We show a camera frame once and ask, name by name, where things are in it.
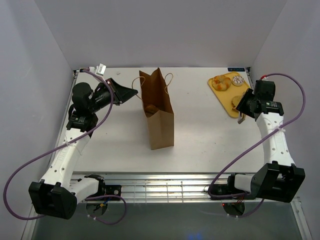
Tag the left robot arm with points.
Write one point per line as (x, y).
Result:
(54, 195)

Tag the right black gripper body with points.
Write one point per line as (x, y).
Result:
(244, 104)

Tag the yellow tray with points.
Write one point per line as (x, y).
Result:
(226, 97)

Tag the right corner label sticker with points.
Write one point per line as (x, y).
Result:
(236, 69)

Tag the white frosted donut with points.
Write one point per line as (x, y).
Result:
(237, 80)

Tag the metal tongs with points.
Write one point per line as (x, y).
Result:
(241, 118)

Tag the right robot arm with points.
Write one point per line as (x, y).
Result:
(279, 179)

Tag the twisted golden bread roll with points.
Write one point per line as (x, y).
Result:
(221, 83)

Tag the herb bread slice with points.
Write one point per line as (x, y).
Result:
(235, 101)

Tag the brown paper bag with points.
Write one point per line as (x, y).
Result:
(161, 125)

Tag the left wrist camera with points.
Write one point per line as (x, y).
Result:
(100, 69)

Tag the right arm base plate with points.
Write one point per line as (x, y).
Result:
(224, 192)

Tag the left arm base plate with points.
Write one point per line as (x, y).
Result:
(113, 192)

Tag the small brown round bun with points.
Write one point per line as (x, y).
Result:
(151, 109)

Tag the aluminium frame rail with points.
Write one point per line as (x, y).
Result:
(157, 188)

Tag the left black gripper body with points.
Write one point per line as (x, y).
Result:
(107, 92)

